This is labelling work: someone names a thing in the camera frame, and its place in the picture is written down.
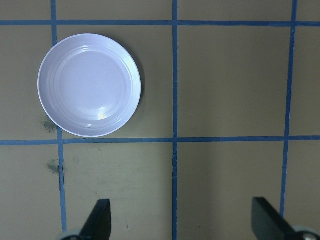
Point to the light purple plastic plate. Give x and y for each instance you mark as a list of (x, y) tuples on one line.
[(87, 85)]

